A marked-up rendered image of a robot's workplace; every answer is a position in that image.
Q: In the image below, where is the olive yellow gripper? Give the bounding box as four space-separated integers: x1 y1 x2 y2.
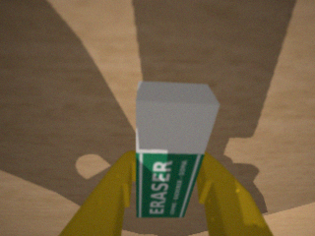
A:
59 150 274 236

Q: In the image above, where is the grey and green eraser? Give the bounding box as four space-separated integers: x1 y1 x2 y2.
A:
136 81 220 217

